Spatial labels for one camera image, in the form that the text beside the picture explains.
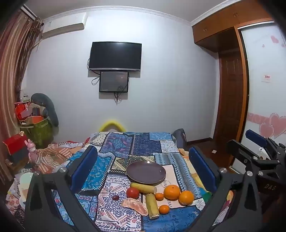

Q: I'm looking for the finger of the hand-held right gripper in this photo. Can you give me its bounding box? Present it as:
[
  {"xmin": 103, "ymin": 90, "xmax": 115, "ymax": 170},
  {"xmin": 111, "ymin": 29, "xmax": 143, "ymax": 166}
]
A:
[
  {"xmin": 226, "ymin": 139, "xmax": 282, "ymax": 173},
  {"xmin": 245, "ymin": 129, "xmax": 286, "ymax": 157}
]

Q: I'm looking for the dark purple plate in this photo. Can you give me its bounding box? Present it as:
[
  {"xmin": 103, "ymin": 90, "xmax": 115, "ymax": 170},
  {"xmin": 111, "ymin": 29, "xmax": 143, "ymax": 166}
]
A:
[{"xmin": 126, "ymin": 161, "xmax": 167, "ymax": 185}]

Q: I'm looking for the pale round lid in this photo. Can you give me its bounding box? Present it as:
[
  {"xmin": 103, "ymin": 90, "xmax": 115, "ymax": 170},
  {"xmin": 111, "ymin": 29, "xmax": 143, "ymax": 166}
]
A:
[{"xmin": 19, "ymin": 173, "xmax": 34, "ymax": 192}]

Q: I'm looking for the grey neck pillow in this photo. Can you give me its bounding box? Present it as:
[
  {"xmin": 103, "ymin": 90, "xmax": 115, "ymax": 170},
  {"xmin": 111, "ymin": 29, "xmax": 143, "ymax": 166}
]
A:
[{"xmin": 31, "ymin": 93, "xmax": 59, "ymax": 126}]

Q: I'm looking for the white air conditioner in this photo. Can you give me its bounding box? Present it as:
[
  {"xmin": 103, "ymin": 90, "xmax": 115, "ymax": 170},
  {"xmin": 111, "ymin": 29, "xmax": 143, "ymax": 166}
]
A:
[{"xmin": 41, "ymin": 12, "xmax": 87, "ymax": 39}]

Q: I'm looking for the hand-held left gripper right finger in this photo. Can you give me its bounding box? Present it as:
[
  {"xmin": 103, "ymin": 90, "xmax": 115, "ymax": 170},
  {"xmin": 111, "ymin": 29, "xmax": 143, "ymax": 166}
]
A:
[{"xmin": 188, "ymin": 146, "xmax": 264, "ymax": 232}]

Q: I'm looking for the brown striped curtain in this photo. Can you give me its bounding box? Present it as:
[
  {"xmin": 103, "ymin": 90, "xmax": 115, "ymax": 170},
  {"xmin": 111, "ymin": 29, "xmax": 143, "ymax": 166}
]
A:
[{"xmin": 0, "ymin": 7, "xmax": 43, "ymax": 185}]

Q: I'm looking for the patchwork printed blanket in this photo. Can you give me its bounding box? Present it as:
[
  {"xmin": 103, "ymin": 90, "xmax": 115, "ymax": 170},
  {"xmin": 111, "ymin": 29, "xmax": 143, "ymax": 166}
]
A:
[{"xmin": 7, "ymin": 131, "xmax": 235, "ymax": 232}]

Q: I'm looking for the pink plush toy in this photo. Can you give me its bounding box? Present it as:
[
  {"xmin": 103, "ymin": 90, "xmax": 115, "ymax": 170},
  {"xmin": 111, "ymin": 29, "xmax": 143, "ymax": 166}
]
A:
[{"xmin": 24, "ymin": 139, "xmax": 39, "ymax": 163}]

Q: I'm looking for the large orange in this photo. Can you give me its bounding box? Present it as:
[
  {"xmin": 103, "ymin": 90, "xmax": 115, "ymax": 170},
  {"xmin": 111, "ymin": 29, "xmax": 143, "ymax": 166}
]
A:
[
  {"xmin": 178, "ymin": 190, "xmax": 194, "ymax": 206},
  {"xmin": 163, "ymin": 185, "xmax": 181, "ymax": 200}
]

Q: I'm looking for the peeled pink pomelo segment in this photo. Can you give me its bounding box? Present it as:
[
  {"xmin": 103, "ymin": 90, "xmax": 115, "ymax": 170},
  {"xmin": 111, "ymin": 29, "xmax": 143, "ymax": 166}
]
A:
[{"xmin": 121, "ymin": 198, "xmax": 149, "ymax": 217}]

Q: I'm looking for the orange striped cloth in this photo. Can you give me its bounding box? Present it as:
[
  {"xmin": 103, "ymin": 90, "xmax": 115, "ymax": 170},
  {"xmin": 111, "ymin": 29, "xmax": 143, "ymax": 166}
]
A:
[{"xmin": 37, "ymin": 140, "xmax": 90, "ymax": 174}]

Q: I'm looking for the grey chair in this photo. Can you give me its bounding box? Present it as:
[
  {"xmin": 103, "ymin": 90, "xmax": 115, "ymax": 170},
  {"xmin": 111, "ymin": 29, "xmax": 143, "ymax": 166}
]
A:
[{"xmin": 172, "ymin": 128, "xmax": 187, "ymax": 149}]

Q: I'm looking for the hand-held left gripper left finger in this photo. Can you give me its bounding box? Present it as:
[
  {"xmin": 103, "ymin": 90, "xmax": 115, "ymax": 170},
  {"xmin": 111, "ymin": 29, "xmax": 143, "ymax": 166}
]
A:
[{"xmin": 24, "ymin": 145, "xmax": 99, "ymax": 232}]

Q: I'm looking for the black wall television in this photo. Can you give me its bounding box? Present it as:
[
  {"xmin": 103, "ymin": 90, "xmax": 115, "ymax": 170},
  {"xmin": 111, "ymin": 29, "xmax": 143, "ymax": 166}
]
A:
[{"xmin": 88, "ymin": 41, "xmax": 142, "ymax": 72}]

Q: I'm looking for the red box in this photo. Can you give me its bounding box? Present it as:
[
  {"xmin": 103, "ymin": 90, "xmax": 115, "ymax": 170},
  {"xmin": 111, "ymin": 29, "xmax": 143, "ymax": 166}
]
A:
[{"xmin": 3, "ymin": 134, "xmax": 30, "ymax": 155}]

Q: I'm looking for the red tomato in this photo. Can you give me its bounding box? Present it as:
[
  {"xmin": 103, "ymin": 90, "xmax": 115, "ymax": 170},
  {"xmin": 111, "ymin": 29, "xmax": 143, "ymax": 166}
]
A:
[{"xmin": 126, "ymin": 187, "xmax": 140, "ymax": 199}]

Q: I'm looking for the green storage bag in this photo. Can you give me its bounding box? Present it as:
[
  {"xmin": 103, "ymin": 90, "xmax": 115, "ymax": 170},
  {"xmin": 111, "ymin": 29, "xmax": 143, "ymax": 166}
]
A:
[{"xmin": 21, "ymin": 118, "xmax": 54, "ymax": 149}]

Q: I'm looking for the red gift bag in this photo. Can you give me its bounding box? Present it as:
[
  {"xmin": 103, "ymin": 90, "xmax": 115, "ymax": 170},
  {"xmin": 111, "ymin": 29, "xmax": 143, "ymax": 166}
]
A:
[{"xmin": 14, "ymin": 101, "xmax": 32, "ymax": 121}]

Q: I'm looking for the white heart-print wardrobe door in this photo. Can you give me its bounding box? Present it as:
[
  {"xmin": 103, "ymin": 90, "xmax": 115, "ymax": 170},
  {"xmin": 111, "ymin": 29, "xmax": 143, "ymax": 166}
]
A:
[{"xmin": 232, "ymin": 21, "xmax": 286, "ymax": 174}]

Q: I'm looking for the wooden overhead cabinet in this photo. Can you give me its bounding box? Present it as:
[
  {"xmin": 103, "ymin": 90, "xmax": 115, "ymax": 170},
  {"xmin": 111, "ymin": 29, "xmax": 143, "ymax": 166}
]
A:
[{"xmin": 191, "ymin": 0, "xmax": 277, "ymax": 53}]

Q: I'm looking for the orange box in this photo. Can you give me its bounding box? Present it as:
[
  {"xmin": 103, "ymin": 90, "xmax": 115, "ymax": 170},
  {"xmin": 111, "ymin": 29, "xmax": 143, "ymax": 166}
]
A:
[{"xmin": 27, "ymin": 115, "xmax": 45, "ymax": 125}]

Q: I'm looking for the yellow sugarcane piece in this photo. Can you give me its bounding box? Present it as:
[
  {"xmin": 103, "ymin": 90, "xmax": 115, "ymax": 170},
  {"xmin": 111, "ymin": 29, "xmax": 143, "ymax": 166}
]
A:
[
  {"xmin": 130, "ymin": 182, "xmax": 157, "ymax": 194},
  {"xmin": 145, "ymin": 193, "xmax": 160, "ymax": 218}
]

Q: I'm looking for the small black wall monitor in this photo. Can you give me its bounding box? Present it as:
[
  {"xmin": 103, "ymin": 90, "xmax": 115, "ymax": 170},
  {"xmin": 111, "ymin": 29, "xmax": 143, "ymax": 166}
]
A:
[{"xmin": 99, "ymin": 71, "xmax": 129, "ymax": 93}]

